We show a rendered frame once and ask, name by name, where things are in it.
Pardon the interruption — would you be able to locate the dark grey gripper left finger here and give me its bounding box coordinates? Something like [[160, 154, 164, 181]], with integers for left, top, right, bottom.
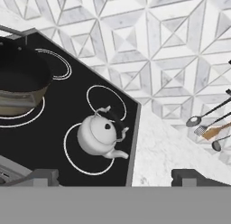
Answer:
[[6, 168, 60, 188]]

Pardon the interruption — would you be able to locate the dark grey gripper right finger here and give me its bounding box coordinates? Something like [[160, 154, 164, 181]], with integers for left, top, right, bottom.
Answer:
[[171, 168, 231, 188]]

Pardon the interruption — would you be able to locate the black hanging spoon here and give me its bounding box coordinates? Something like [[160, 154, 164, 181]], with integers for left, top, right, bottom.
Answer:
[[211, 134, 231, 153]]

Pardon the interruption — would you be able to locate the grey slotted hanging spatula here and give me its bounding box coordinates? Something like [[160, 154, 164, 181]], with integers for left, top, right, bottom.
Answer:
[[193, 111, 231, 137]]

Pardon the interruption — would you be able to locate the wooden hanging spatula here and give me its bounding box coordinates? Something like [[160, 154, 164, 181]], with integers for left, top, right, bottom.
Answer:
[[201, 122, 231, 142]]

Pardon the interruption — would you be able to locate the black hanging ladle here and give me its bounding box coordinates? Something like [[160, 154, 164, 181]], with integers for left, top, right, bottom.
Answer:
[[185, 97, 231, 128]]

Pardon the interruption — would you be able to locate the black glass hob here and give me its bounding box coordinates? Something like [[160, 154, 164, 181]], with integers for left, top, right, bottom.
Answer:
[[0, 27, 143, 188]]

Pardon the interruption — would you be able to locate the black pan with tan outside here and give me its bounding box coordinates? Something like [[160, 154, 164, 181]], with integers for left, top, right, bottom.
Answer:
[[0, 24, 55, 117]]

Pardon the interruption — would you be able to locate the white kettle with black handle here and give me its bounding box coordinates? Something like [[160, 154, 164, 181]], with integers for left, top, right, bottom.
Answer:
[[76, 105, 131, 160]]

